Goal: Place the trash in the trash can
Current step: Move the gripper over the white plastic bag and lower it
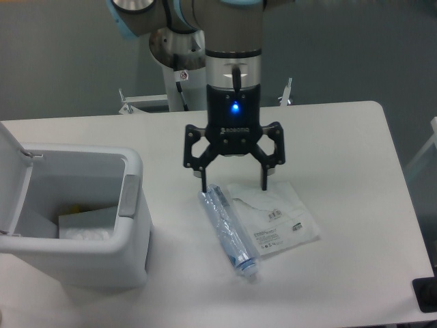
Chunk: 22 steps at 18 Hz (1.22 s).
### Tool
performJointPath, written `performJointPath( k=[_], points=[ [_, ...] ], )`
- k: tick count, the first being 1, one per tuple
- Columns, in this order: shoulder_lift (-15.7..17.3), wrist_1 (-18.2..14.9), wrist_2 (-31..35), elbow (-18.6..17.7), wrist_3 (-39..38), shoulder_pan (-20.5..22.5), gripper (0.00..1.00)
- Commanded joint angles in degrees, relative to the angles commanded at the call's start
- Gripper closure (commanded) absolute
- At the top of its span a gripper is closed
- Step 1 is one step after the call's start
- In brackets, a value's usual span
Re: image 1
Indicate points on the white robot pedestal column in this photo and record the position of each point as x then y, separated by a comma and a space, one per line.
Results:
182, 58

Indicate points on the white trash can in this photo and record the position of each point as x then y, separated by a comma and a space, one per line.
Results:
74, 179

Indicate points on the white plastic packaging bag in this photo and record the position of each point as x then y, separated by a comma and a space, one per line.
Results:
275, 219

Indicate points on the white trash can lid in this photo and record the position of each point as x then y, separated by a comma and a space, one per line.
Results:
16, 169

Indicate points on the white frame at right edge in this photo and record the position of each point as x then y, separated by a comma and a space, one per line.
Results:
423, 157

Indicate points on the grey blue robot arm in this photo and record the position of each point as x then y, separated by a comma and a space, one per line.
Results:
233, 58

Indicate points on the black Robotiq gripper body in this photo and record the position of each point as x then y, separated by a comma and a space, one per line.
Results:
233, 122

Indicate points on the black device at table edge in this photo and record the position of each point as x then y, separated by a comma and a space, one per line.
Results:
425, 291

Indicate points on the crushed clear plastic bottle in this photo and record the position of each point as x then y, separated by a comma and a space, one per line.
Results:
231, 234

